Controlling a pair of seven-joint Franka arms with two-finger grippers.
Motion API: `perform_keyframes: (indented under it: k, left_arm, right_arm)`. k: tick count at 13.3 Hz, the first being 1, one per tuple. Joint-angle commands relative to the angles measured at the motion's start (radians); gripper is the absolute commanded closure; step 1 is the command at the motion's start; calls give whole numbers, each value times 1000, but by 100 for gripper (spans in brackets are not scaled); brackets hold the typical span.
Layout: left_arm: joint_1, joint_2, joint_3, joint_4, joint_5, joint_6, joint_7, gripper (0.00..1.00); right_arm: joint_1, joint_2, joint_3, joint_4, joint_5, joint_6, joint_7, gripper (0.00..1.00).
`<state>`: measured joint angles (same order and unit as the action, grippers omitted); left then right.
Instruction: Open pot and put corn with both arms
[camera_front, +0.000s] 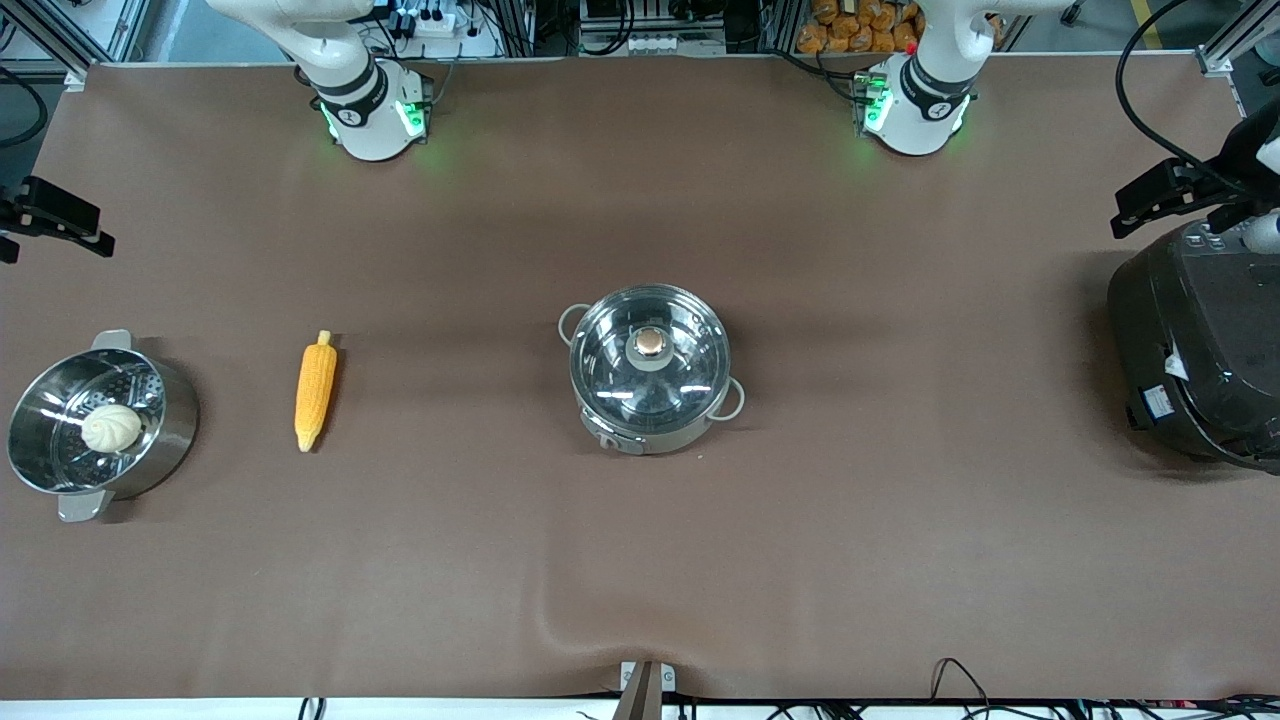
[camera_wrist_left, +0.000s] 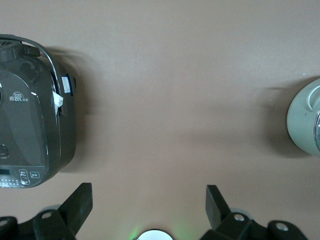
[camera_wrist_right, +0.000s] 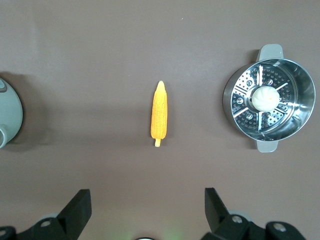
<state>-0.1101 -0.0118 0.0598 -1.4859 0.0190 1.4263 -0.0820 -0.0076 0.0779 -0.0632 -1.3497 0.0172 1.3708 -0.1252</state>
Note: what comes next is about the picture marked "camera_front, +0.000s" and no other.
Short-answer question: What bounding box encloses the white power strip with plugs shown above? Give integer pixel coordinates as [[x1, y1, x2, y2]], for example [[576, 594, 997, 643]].
[[392, 3, 473, 37]]

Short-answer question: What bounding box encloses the yellow corn cob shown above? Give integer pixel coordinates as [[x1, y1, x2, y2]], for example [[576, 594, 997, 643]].
[[294, 330, 339, 453]]

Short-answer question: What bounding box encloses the white steamed bun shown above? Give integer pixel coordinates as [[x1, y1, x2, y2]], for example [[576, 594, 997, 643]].
[[81, 404, 143, 453]]

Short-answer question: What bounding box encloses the black rice cooker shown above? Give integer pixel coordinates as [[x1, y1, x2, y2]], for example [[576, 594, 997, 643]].
[[1107, 218, 1280, 474]]

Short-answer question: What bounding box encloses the aluminium frame post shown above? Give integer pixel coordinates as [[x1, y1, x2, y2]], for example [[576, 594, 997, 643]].
[[0, 0, 151, 91], [1195, 0, 1280, 77]]

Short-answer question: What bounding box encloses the bin of orange bread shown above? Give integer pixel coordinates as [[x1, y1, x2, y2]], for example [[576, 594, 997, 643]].
[[796, 0, 927, 54]]

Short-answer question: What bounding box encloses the round glass pot lid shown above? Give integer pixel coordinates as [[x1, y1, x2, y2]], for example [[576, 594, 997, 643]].
[[569, 287, 732, 421]]

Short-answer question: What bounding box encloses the grey electric cooking pot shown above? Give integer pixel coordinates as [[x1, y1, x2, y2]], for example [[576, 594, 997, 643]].
[[558, 285, 747, 457]]

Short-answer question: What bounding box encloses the stainless steel steamer pot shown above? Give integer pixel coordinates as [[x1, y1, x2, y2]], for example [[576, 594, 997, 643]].
[[6, 329, 200, 524]]

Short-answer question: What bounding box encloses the metal table edge clamp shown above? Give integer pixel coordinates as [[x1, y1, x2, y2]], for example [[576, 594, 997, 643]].
[[619, 659, 678, 720]]

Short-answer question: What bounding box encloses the black looped floor cable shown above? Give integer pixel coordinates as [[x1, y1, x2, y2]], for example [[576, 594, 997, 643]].
[[930, 657, 993, 707]]

